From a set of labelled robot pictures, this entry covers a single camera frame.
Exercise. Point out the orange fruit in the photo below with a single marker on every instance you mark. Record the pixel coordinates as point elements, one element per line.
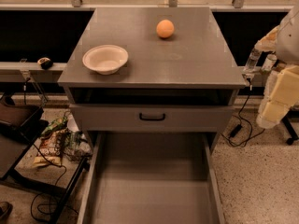
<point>165,28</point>

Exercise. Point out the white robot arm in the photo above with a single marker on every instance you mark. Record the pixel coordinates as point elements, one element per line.
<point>281,90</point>

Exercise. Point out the grey drawer cabinet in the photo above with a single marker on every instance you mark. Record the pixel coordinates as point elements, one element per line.
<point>192,67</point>

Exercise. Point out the open grey bottom drawer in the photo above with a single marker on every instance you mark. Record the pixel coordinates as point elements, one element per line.
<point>151,178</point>

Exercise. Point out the white paper bowl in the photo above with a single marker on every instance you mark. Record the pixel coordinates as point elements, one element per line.
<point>105,59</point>

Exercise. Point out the green snack bag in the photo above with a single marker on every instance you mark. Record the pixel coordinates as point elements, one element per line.
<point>56,125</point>

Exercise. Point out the clear plastic water bottle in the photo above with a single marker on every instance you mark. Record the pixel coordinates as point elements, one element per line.
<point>252,61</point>

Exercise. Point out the brown snack bag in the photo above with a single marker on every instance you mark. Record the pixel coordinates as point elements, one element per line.
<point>50,151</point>

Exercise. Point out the black yellow tape measure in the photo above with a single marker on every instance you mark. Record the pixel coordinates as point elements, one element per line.
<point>45,63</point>

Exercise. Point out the clear bottle with label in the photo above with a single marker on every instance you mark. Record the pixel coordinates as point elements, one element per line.
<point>269,62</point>

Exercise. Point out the black rolling cart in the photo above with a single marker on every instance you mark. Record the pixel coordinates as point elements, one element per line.
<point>14,144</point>

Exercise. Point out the black white sneaker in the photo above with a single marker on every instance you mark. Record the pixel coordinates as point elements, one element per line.
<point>5,209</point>

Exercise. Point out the closed grey drawer black handle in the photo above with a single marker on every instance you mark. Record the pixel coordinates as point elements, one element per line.
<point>151,118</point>

